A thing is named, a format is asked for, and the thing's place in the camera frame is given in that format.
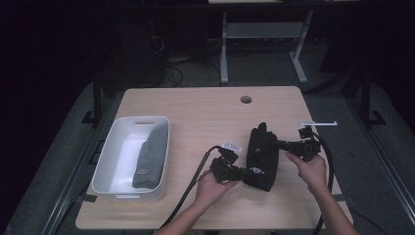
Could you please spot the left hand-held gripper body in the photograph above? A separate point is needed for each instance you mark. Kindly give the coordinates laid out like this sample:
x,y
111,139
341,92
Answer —
x,y
225,171

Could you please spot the grey knit mitten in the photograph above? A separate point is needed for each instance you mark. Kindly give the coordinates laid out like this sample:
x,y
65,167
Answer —
x,y
151,156

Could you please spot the white plastic basket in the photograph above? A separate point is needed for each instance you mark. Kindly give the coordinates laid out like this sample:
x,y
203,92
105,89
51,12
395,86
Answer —
x,y
122,156

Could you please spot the black metal stand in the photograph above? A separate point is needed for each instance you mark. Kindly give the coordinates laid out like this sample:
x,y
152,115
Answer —
x,y
97,98
366,98

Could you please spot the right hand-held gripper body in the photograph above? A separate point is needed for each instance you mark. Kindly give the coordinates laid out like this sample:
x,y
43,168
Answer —
x,y
306,148

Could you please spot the aluminium floor rail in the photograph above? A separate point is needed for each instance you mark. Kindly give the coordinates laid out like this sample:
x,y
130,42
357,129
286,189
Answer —
x,y
388,169
70,192

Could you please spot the white metal desk frame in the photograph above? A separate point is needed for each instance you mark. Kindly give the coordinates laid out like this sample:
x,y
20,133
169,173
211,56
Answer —
x,y
223,49

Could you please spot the black glove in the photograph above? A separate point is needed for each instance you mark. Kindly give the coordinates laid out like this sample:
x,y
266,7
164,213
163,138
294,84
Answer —
x,y
266,188
261,156

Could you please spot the person's left hand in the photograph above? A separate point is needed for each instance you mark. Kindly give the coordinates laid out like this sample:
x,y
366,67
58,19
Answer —
x,y
208,192

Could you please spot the grey tape strip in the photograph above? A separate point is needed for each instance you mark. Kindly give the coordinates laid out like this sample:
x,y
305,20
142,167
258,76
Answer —
x,y
87,198
342,197

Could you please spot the person's right hand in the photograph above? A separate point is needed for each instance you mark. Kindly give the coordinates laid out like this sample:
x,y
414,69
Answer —
x,y
313,173

